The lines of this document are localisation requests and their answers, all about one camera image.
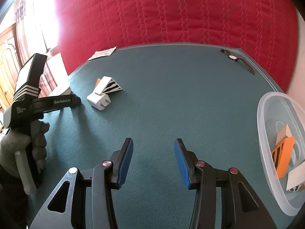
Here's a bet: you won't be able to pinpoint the clear plastic bowl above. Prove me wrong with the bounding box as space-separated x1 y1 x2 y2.
257 92 304 216

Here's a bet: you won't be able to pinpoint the white stacked plates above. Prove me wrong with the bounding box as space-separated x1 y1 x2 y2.
49 82 72 97

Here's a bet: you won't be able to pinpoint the white marbled wedge block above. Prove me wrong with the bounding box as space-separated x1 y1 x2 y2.
93 76 122 95

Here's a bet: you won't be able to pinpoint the grey gloved left hand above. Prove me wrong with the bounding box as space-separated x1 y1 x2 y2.
1 120 50 178

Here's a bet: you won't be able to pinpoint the tan wooden wedge block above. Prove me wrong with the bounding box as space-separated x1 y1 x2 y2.
275 124 293 146

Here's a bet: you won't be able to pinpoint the large orange striped wedge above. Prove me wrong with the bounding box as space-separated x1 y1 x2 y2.
271 136 295 179

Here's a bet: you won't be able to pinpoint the red quilted blanket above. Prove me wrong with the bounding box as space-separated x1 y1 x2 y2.
55 0 298 91

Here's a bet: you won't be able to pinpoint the wooden door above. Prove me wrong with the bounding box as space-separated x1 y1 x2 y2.
0 23 22 111

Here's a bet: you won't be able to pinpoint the patterned curtain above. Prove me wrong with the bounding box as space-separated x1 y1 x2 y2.
14 0 60 96

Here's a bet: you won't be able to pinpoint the white paper leaflet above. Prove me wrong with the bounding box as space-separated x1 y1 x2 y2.
88 47 117 61

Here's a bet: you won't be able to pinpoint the green table mat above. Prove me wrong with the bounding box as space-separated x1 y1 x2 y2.
29 44 292 228

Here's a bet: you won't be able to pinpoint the white power adapter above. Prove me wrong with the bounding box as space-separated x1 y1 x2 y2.
87 93 111 111

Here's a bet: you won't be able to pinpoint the black wristwatch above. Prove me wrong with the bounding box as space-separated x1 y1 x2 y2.
220 49 255 75

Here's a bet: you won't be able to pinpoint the orange block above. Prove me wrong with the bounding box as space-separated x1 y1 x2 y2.
95 79 101 87

